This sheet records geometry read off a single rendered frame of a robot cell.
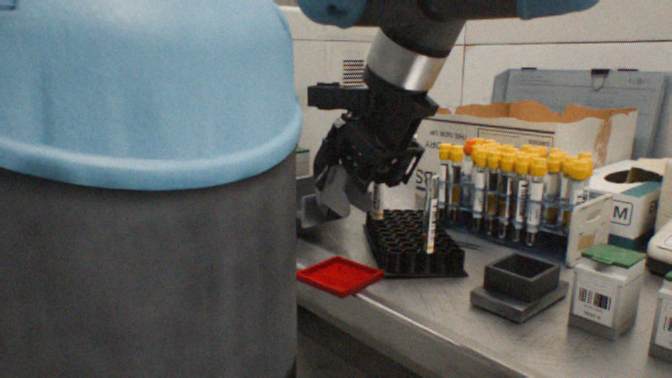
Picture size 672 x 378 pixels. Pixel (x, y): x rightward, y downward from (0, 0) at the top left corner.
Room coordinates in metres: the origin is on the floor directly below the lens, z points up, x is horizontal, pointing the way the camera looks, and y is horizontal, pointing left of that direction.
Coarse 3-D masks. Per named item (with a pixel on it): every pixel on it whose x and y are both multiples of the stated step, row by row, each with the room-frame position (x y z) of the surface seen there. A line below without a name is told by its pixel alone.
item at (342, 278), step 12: (324, 264) 0.53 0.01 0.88; (336, 264) 0.54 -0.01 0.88; (348, 264) 0.54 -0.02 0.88; (360, 264) 0.53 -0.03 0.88; (300, 276) 0.50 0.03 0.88; (312, 276) 0.51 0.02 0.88; (324, 276) 0.51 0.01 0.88; (336, 276) 0.51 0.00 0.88; (348, 276) 0.51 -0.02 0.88; (360, 276) 0.51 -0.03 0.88; (372, 276) 0.50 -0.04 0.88; (324, 288) 0.48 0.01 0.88; (336, 288) 0.47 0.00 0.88; (348, 288) 0.47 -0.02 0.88; (360, 288) 0.48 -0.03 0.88
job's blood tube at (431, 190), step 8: (432, 184) 0.52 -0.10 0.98; (432, 192) 0.51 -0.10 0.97; (432, 200) 0.51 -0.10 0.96; (424, 208) 0.52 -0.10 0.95; (432, 208) 0.51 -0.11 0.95; (424, 216) 0.52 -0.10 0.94; (432, 216) 0.51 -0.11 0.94; (424, 224) 0.52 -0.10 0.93; (432, 224) 0.51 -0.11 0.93; (424, 232) 0.52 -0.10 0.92; (432, 232) 0.51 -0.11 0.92; (424, 240) 0.52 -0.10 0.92; (432, 240) 0.52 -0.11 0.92; (424, 248) 0.51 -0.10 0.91; (432, 248) 0.52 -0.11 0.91
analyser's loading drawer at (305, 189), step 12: (300, 180) 0.68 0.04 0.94; (312, 180) 0.70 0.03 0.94; (300, 192) 0.68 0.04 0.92; (312, 192) 0.70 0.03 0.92; (300, 204) 0.66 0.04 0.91; (312, 204) 0.63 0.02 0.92; (300, 216) 0.63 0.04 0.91; (312, 216) 0.63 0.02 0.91; (324, 216) 0.64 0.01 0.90; (336, 216) 0.65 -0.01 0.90
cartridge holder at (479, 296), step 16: (512, 256) 0.48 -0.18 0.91; (528, 256) 0.48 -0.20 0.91; (496, 272) 0.45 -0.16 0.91; (512, 272) 0.48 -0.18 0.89; (528, 272) 0.48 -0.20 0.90; (544, 272) 0.44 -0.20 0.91; (480, 288) 0.45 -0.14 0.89; (496, 288) 0.45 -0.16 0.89; (512, 288) 0.43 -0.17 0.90; (528, 288) 0.42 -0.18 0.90; (544, 288) 0.44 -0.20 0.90; (560, 288) 0.45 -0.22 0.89; (480, 304) 0.44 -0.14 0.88; (496, 304) 0.43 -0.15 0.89; (512, 304) 0.42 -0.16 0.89; (528, 304) 0.42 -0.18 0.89; (544, 304) 0.43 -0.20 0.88
